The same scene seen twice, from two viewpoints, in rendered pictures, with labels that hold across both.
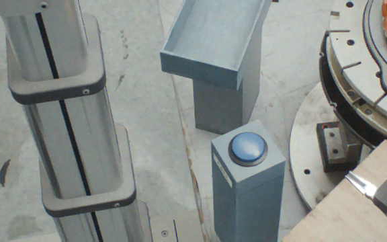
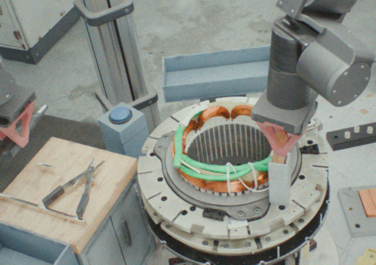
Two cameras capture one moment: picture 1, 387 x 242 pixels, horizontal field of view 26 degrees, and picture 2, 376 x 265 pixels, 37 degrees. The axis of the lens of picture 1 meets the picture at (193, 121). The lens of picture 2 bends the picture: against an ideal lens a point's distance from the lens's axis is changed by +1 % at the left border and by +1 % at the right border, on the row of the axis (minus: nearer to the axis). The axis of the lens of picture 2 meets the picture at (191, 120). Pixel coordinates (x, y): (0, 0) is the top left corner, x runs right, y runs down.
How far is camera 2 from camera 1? 1.05 m
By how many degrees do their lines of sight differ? 47
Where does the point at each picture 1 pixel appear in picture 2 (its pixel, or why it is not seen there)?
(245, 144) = (118, 110)
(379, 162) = (117, 160)
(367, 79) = (165, 128)
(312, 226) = (64, 145)
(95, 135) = (98, 56)
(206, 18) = (211, 74)
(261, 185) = (112, 138)
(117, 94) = not seen: hidden behind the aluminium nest
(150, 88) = not seen: hidden behind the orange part
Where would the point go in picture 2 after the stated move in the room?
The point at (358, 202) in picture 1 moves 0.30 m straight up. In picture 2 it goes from (85, 159) to (36, 17)
